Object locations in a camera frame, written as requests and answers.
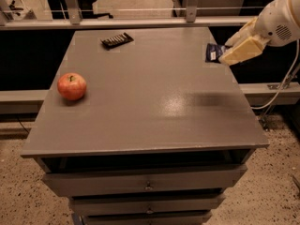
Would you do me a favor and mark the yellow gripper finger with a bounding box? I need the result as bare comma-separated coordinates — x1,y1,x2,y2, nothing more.
225,17,257,47
218,36,269,66

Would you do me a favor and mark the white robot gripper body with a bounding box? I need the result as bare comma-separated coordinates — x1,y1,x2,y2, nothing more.
254,0,300,47

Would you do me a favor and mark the blue rxbar blueberry wrapper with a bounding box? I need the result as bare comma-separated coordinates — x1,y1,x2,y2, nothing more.
205,43,229,63

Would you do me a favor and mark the black rxbar chocolate wrapper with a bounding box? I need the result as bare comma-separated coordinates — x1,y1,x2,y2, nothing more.
102,33,133,49

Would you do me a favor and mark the top grey drawer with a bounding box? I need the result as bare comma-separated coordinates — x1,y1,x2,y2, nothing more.
43,164,247,197

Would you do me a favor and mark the grey drawer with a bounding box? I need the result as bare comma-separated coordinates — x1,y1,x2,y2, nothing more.
83,211,212,225
70,194,225,216
43,164,247,197

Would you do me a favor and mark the grey drawer cabinet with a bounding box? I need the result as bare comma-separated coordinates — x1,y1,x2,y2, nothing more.
21,27,271,225

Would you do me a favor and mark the middle grey drawer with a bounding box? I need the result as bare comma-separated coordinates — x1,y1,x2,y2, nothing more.
70,194,225,216

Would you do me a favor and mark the bottom grey drawer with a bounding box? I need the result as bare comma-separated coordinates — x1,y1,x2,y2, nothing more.
83,211,212,225

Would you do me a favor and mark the red apple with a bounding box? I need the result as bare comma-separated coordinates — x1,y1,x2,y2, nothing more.
57,73,87,100

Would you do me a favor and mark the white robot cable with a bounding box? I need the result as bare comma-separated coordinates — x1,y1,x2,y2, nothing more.
250,38,300,111

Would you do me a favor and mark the grey metal rail frame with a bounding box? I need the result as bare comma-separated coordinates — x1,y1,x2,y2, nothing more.
0,0,252,30

